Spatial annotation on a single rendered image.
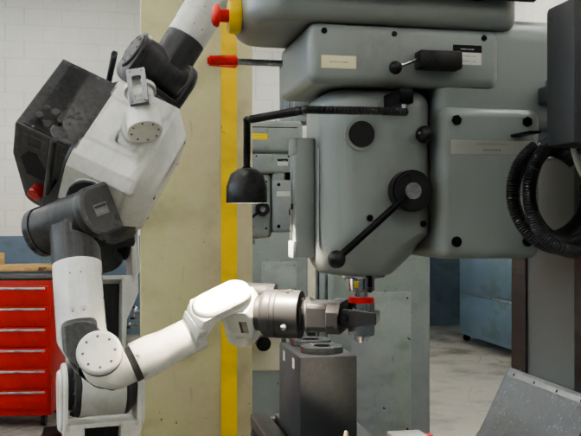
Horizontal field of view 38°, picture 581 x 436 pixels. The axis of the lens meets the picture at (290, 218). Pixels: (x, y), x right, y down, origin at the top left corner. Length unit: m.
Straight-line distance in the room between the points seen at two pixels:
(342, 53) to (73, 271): 0.61
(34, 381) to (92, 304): 4.49
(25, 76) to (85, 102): 8.87
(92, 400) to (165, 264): 1.23
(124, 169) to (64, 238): 0.19
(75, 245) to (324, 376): 0.56
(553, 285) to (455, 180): 0.33
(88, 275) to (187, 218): 1.65
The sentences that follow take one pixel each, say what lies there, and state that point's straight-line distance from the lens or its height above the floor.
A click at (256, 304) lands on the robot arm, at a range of 1.54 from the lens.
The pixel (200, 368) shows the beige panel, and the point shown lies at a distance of 3.24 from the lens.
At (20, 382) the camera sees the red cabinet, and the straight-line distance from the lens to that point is 6.05.
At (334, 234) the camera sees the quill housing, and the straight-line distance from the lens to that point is 1.42.
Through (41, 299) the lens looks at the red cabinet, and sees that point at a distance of 5.95.
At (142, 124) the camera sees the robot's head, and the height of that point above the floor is 1.59.
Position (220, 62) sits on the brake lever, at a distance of 1.58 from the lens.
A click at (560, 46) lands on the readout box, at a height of 1.66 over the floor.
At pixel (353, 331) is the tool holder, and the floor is 1.21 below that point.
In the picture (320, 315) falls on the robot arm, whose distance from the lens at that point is 1.50.
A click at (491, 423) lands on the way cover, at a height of 1.00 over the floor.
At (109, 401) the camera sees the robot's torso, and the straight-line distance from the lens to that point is 2.04.
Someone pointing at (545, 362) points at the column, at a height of 1.14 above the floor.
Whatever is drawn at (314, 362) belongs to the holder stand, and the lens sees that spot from 1.73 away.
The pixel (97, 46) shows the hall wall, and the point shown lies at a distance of 10.66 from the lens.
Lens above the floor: 1.41
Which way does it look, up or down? level
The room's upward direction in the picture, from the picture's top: straight up
